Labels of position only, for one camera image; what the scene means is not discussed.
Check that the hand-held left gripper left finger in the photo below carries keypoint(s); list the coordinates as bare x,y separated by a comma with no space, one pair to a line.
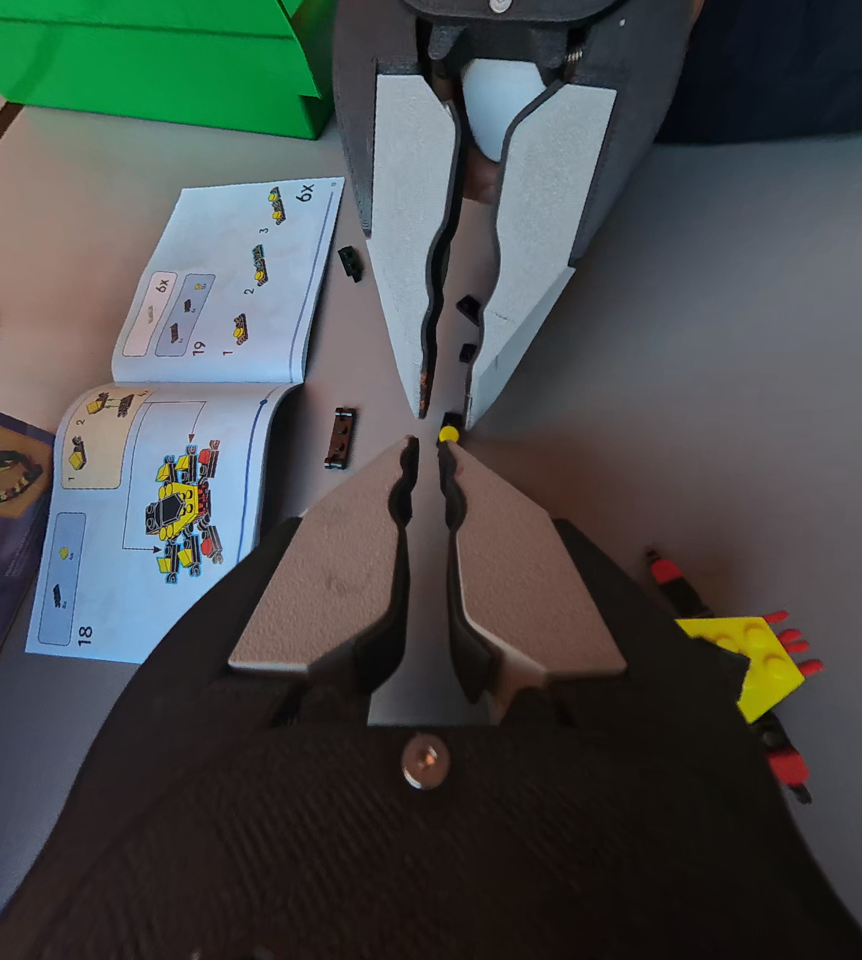
326,585

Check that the yellow round brick tile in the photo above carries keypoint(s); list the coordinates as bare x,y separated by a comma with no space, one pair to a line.
448,433

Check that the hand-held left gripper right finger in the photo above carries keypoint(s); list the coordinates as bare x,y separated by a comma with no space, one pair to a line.
536,592

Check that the green plastic bin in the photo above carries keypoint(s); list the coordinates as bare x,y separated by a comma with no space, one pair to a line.
138,60

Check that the yellow black toy brick model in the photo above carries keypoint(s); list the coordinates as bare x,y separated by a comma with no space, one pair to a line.
760,660

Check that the open instruction booklet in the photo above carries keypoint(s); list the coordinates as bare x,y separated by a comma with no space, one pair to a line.
236,300

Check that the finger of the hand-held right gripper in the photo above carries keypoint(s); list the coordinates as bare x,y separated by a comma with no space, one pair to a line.
408,187
551,187

